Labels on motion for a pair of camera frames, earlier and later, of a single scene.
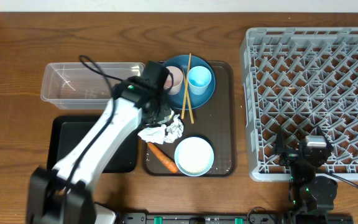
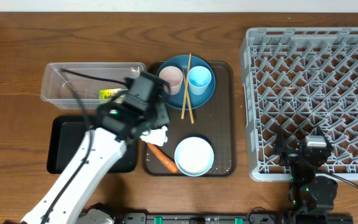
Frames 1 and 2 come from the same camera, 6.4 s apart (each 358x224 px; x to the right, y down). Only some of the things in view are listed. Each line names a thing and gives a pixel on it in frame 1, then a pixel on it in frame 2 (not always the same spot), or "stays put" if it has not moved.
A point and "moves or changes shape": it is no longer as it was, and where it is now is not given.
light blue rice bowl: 194,156 stays put
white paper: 162,134 moves or changes shape
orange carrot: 166,160 stays put
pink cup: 178,76 stays put
